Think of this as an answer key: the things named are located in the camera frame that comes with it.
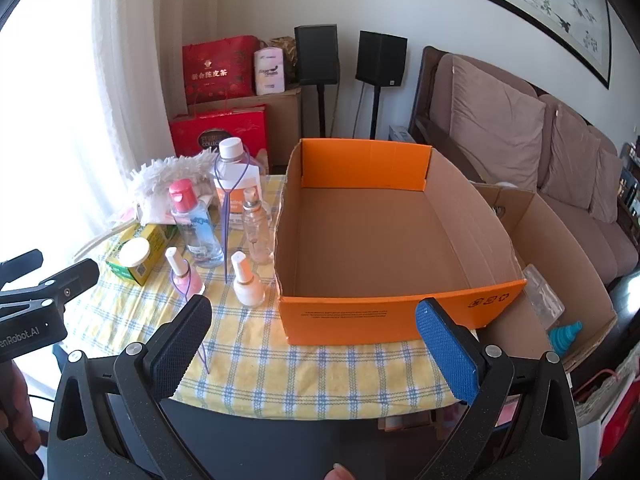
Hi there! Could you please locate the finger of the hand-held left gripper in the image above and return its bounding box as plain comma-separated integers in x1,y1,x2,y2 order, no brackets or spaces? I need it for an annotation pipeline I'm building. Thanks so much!
0,249,45,291
0,258,101,311

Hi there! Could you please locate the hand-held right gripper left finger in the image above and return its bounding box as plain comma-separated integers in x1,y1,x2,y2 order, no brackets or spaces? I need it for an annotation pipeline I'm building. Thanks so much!
47,294,213,480

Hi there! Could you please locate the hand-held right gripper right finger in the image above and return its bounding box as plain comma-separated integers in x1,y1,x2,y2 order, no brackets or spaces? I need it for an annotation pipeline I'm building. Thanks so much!
415,298,581,480

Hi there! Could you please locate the white round jar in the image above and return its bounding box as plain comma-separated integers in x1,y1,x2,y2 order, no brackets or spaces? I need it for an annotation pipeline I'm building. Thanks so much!
118,237,151,267

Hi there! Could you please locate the peach nail polish bottle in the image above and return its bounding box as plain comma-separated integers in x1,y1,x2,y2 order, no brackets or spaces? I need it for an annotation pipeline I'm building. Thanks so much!
230,251,266,308

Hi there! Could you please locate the green yellow carton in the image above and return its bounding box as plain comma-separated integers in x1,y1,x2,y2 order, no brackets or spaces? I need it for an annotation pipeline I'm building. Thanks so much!
105,222,177,287

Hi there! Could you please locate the pink cap clear bottle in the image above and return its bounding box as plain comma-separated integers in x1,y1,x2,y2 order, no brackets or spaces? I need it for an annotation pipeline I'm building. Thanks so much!
168,178,225,268

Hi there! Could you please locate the white fluffy duster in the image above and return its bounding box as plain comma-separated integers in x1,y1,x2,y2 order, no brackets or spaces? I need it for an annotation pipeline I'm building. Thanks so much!
75,152,221,261

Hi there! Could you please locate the orange cardboard box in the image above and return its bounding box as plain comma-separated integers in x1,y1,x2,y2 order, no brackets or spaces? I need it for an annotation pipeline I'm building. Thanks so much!
274,137,528,347

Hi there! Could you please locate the small clear spray bottle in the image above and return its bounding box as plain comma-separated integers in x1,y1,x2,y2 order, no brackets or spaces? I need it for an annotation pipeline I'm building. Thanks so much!
242,189,273,266

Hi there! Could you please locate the person's left hand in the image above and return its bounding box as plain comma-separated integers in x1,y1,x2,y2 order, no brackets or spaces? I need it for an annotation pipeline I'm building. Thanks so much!
0,362,43,461

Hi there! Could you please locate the person's right hand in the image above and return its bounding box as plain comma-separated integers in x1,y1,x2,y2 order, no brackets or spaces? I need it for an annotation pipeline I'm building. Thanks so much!
322,462,357,480

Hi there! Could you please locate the pink nail polish bottle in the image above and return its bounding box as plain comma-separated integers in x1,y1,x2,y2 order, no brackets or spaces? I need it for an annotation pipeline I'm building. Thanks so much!
166,246,206,297

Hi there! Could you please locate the clear plastic bag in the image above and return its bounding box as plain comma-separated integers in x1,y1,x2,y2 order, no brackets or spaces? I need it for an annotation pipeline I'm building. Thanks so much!
522,265,566,331

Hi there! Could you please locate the teal folding funnel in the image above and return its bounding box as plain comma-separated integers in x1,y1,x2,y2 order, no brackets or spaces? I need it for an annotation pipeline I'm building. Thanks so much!
547,321,583,356

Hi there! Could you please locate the yellow blue checked tablecloth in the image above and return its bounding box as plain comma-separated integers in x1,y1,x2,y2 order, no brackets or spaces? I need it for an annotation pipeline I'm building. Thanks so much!
65,172,481,408

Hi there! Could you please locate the brown cardboard box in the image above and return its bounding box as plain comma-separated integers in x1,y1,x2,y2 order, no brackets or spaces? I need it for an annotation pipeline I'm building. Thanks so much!
470,182,618,373

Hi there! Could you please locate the large clear bottle orange label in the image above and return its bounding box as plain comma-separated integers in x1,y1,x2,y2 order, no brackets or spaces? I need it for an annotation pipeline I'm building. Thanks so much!
212,137,262,231

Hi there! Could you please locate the brown wooden sofa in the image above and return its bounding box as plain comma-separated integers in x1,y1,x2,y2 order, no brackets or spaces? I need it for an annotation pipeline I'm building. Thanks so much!
409,46,640,291

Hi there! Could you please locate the red gift box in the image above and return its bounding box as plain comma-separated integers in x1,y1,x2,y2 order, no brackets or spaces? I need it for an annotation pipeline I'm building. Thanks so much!
169,105,268,161

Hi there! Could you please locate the white curtain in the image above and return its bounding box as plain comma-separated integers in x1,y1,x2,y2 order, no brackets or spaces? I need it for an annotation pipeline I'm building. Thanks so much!
0,0,176,281

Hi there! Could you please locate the medium beige cushion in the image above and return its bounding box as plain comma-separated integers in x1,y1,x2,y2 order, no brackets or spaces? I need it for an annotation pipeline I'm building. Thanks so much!
540,105,601,211

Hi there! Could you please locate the small beige cushion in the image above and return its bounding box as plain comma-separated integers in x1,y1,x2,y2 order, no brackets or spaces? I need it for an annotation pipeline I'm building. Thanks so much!
590,147,623,223

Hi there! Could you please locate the large beige cushion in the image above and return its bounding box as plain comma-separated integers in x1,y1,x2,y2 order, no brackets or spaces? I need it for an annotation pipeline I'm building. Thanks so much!
450,55,547,191

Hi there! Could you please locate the plain brown carton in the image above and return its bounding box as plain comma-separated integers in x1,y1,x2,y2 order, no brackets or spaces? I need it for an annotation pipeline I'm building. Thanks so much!
257,87,302,173

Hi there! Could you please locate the dark cabinet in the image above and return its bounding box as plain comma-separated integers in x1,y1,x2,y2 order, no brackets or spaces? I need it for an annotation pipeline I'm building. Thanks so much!
620,142,640,246

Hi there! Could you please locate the red gift bag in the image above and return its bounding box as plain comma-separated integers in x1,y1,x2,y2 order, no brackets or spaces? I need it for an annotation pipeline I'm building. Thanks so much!
181,35,261,106

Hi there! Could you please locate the black speaker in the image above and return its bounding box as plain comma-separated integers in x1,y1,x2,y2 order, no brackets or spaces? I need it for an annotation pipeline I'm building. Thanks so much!
294,24,340,86
356,30,408,86

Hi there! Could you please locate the gold gift bag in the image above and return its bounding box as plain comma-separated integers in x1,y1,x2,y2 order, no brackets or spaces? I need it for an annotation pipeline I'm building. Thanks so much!
270,36,297,68

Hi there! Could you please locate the framed ink painting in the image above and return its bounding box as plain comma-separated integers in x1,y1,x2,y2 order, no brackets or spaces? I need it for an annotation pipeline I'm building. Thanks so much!
420,0,612,90

